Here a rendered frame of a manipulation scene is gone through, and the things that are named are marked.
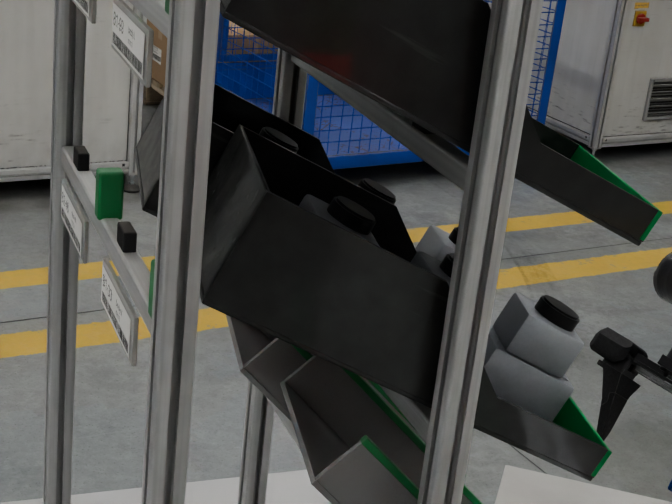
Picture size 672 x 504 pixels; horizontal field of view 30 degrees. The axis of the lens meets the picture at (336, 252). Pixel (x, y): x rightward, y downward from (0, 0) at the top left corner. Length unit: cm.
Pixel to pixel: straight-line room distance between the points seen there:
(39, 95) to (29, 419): 169
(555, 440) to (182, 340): 26
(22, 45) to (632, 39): 276
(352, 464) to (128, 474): 226
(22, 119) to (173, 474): 397
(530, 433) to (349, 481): 11
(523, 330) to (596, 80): 510
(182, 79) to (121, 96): 413
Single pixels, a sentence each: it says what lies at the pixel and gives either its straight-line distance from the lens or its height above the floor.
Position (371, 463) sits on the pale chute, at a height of 120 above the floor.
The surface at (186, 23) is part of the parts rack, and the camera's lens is 59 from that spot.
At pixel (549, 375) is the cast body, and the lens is 84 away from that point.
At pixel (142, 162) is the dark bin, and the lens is 90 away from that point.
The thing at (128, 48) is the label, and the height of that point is 144.
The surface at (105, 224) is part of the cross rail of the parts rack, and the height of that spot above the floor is 131.
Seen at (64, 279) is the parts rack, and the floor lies 120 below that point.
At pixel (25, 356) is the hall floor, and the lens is 354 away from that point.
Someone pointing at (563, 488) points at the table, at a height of 86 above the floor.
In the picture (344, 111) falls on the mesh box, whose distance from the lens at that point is 493.
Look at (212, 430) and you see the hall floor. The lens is 320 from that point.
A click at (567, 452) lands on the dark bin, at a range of 80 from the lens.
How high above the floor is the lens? 159
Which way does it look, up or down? 21 degrees down
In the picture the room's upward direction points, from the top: 6 degrees clockwise
